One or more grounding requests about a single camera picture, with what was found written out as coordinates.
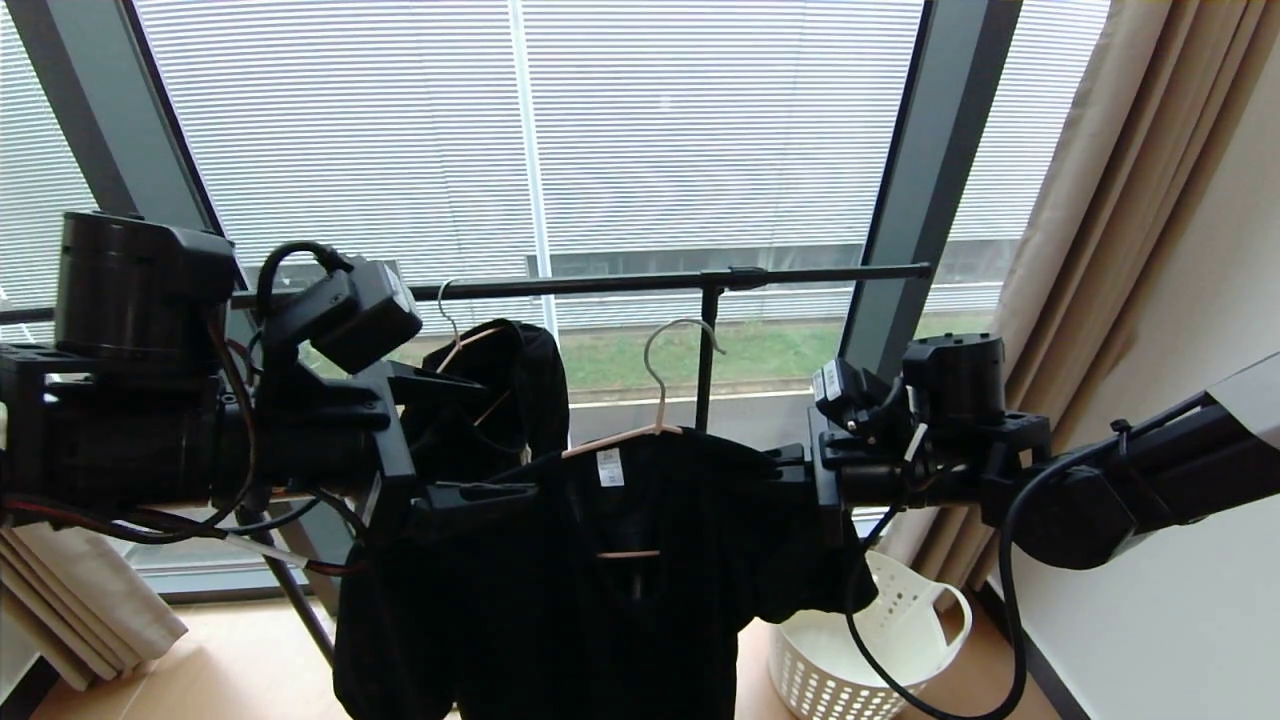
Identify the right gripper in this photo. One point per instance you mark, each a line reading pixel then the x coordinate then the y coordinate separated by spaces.
pixel 920 475

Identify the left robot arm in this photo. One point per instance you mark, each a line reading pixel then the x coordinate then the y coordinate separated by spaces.
pixel 140 290

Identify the pink clothes hanger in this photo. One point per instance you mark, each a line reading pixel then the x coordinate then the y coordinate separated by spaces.
pixel 660 400
pixel 450 345

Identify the beige curtain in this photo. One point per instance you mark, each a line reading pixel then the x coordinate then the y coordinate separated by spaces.
pixel 1100 250
pixel 90 610

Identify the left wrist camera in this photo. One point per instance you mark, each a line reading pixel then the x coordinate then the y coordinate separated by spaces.
pixel 360 315

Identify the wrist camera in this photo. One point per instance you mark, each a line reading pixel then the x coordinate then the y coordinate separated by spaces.
pixel 850 390
pixel 360 315

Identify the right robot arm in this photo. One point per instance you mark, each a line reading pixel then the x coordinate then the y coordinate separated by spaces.
pixel 1150 480

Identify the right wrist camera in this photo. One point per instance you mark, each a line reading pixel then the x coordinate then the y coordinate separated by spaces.
pixel 850 390

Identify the black garment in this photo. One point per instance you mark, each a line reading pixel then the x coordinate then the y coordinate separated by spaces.
pixel 600 620

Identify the black shorts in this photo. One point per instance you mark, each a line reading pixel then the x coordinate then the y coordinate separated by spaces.
pixel 530 400

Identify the white laundry basket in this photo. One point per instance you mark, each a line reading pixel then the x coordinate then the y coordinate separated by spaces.
pixel 900 620

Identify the black clothes rack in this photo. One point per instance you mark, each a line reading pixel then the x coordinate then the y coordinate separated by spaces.
pixel 600 283

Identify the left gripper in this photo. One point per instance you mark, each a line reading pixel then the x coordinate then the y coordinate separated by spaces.
pixel 300 450

